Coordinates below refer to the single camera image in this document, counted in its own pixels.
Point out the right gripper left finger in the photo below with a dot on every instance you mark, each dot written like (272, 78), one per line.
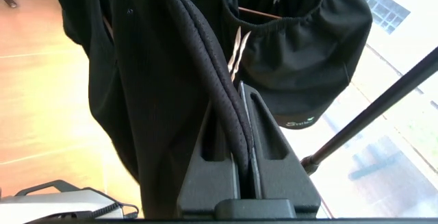
(205, 183)

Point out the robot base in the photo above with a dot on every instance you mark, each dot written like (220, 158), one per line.
(51, 203)

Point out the black shorts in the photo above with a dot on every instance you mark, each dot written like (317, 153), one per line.
(308, 63)

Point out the black clothes rack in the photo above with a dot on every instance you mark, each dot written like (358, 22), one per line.
(376, 105)

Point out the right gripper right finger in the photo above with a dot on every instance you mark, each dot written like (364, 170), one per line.
(287, 183)

